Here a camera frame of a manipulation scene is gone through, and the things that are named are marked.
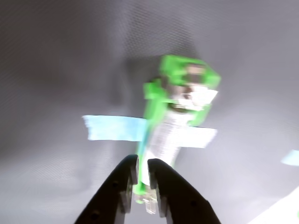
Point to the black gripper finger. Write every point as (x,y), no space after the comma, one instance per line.
(109,198)
(184,203)

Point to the white AA battery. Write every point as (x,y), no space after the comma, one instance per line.
(163,140)

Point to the green plastic battery holder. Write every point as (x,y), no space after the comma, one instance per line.
(172,67)

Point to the long blue tape strip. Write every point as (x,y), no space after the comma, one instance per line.
(112,128)

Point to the blue masking tape piece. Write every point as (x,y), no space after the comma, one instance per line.
(292,158)

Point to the black textured mat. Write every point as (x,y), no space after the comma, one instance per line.
(58,58)

